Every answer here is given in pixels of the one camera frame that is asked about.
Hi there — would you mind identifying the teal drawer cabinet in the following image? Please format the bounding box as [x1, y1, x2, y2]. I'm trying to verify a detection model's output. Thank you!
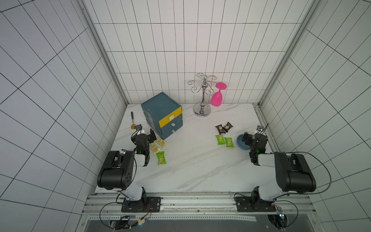
[141, 92, 181, 137]

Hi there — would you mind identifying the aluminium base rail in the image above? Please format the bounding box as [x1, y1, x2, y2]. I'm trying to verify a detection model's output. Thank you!
[79, 192, 319, 227]

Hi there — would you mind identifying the yellow top drawer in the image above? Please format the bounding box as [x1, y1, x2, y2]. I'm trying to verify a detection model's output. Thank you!
[159, 106, 182, 128]

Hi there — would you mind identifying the gold spoon teal handle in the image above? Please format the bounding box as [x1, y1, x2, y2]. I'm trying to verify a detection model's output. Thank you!
[130, 112, 136, 131]

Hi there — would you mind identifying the blue ceramic bowl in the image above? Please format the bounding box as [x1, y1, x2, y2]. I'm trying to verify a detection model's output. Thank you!
[237, 134, 250, 150]

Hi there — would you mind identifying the black cookie packet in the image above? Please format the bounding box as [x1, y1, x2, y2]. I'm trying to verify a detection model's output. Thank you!
[223, 122, 233, 133]
[216, 124, 226, 135]

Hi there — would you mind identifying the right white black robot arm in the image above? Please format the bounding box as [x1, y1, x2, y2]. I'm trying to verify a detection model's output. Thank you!
[234, 132, 317, 212]

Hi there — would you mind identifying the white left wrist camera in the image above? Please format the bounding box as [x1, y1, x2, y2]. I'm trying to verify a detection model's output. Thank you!
[135, 124, 145, 135]

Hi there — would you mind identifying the green cookie packet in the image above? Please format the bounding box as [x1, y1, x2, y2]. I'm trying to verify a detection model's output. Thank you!
[225, 137, 234, 148]
[156, 151, 167, 165]
[216, 134, 226, 145]

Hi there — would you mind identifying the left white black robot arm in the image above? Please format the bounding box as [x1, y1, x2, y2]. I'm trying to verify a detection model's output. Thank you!
[97, 128, 157, 212]

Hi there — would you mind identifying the teal bottom drawer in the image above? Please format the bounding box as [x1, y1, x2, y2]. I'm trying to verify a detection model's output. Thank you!
[161, 120, 183, 139]

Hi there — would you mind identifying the chrome glass holder stand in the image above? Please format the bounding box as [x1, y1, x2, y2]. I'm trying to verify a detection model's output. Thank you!
[187, 73, 217, 118]

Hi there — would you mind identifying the pink plastic wine glass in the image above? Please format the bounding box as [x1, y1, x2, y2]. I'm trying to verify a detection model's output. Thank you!
[211, 82, 227, 107]

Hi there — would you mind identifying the yellow cookie packet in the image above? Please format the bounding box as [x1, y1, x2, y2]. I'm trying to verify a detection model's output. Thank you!
[150, 143, 161, 154]
[156, 137, 168, 148]

